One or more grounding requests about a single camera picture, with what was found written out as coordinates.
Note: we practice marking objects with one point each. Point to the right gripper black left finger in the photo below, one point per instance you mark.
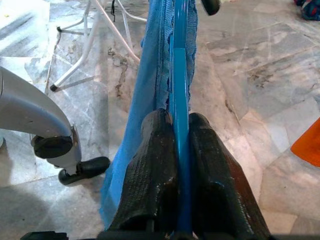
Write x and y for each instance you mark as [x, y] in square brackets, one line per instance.
[150, 175]

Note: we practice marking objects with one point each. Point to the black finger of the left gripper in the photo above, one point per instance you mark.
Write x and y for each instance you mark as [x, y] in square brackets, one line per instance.
[211, 6]

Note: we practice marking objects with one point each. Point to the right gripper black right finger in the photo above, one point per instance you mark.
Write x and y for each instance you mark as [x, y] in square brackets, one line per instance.
[212, 180]

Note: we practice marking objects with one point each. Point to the blue plastic hanger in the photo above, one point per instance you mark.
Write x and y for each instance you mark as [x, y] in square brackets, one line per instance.
[180, 87]

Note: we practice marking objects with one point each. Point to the blue garment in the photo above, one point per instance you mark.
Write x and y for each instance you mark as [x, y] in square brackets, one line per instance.
[142, 87]

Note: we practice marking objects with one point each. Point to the red and blue bag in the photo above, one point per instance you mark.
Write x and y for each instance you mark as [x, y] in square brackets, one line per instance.
[310, 10]

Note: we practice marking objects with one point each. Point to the orange t-shirt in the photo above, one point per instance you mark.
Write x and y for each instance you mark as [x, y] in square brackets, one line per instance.
[310, 145]

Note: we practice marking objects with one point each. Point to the white plastic folding table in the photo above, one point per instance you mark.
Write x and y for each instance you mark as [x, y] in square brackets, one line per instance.
[85, 50]

